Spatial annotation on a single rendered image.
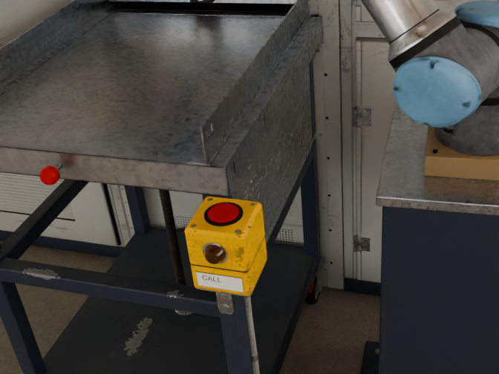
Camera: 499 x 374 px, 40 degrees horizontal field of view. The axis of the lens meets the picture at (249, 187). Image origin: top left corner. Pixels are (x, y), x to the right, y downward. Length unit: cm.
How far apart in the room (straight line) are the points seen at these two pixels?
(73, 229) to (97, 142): 113
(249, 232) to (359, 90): 90
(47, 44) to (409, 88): 92
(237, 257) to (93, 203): 139
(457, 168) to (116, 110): 62
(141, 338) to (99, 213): 58
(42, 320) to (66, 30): 91
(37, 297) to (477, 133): 153
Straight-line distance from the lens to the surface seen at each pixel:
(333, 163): 182
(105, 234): 225
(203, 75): 139
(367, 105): 169
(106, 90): 139
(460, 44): 102
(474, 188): 118
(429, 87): 100
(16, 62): 156
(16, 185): 234
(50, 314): 219
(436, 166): 119
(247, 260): 85
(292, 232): 199
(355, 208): 188
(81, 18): 178
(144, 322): 181
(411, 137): 131
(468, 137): 118
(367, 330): 196
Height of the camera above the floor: 139
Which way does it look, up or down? 33 degrees down
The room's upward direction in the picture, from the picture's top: 6 degrees counter-clockwise
